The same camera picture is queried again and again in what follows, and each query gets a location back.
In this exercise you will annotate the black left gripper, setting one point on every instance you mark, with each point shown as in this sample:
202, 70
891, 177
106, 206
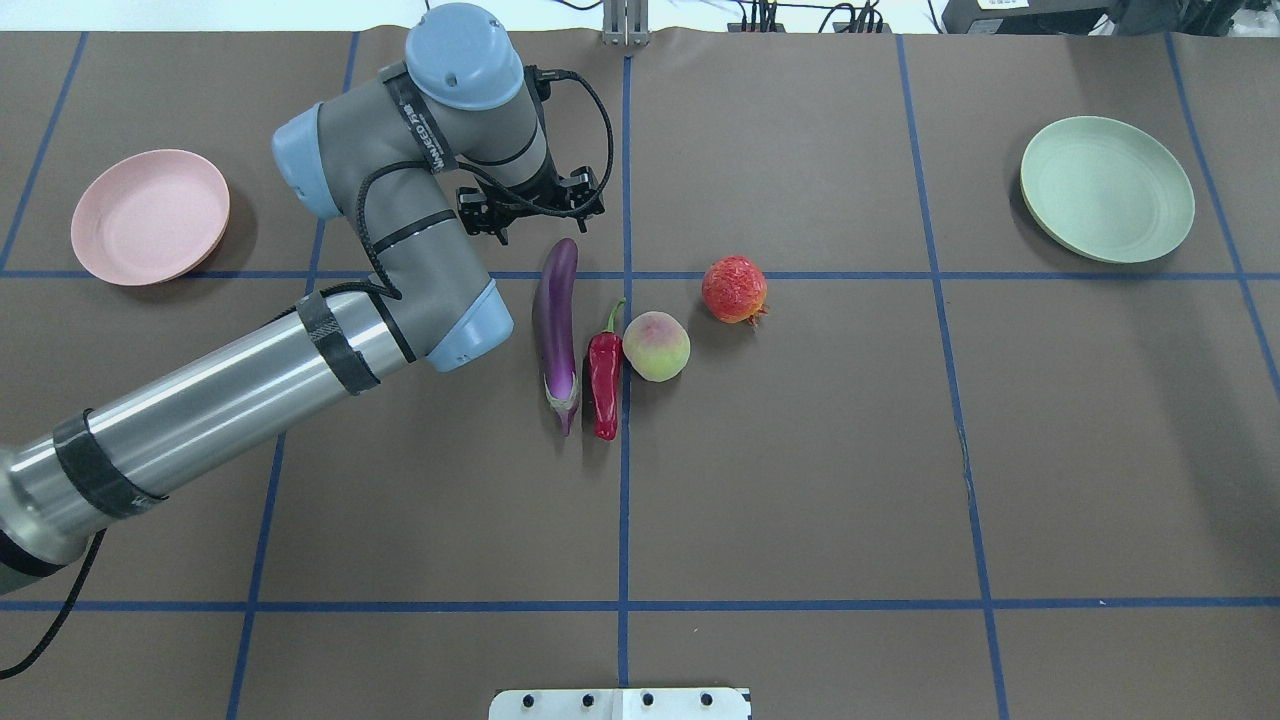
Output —
481, 213

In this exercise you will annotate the purple eggplant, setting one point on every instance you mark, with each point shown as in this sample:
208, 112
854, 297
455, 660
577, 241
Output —
553, 323

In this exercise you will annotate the red chili pepper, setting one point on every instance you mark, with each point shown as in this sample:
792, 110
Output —
605, 355

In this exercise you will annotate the green pink peach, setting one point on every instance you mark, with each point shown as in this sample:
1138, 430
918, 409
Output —
657, 346

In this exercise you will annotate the red pomegranate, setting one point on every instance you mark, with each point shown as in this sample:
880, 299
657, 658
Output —
735, 289

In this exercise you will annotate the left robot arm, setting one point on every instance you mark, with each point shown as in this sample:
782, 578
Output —
447, 143

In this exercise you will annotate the pink plate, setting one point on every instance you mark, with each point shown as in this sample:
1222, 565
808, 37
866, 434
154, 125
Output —
150, 218

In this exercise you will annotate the green plate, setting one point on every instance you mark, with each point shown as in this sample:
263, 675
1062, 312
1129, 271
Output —
1106, 190

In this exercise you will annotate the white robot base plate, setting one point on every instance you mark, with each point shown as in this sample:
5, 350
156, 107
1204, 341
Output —
623, 703

